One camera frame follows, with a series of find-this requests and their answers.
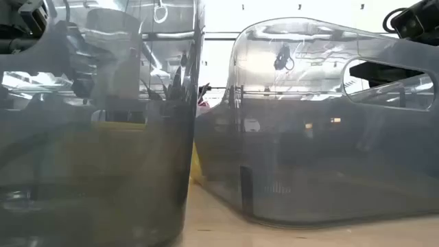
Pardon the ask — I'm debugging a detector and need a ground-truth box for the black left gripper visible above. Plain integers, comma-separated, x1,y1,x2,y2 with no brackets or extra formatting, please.
0,20,40,55

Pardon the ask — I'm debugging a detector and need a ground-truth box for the grey translucent plastic basket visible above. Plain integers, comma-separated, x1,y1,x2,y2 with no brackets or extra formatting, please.
0,0,206,247
193,16,439,229

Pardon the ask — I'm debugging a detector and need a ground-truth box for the yellow plastic basket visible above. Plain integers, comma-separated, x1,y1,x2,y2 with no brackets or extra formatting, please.
189,142,205,186

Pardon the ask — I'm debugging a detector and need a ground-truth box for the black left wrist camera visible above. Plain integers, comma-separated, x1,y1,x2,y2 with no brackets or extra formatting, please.
16,0,49,30

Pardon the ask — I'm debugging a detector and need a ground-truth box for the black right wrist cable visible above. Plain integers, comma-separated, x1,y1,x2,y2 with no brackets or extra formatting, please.
382,7,409,34

